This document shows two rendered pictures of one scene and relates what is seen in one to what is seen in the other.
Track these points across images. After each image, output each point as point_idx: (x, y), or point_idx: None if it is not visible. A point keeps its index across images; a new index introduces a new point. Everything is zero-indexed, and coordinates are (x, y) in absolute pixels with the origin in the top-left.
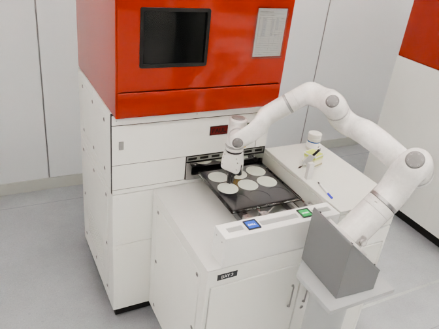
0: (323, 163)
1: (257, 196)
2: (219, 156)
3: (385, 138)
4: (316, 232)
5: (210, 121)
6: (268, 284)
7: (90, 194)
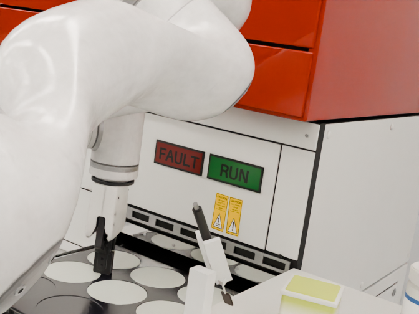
0: None
1: (68, 306)
2: (173, 233)
3: (21, 24)
4: None
5: (157, 126)
6: None
7: None
